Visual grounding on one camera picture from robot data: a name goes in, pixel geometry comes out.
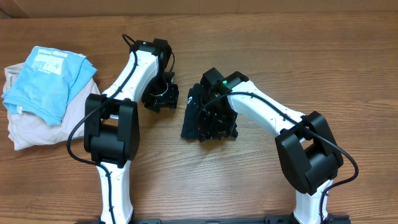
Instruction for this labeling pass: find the light blue folded t-shirt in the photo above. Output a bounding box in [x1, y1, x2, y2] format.
[2, 46, 96, 126]

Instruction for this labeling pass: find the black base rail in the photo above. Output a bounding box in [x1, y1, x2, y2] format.
[76, 214, 351, 224]

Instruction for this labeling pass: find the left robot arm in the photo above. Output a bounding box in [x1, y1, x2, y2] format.
[84, 36, 179, 223]

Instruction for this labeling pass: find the dark navy t-shirt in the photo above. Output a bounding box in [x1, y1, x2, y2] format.
[180, 82, 239, 141]

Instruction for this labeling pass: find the beige folded garment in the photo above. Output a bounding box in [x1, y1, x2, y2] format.
[2, 63, 100, 151]

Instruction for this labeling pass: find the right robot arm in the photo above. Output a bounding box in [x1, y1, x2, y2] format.
[195, 68, 349, 223]

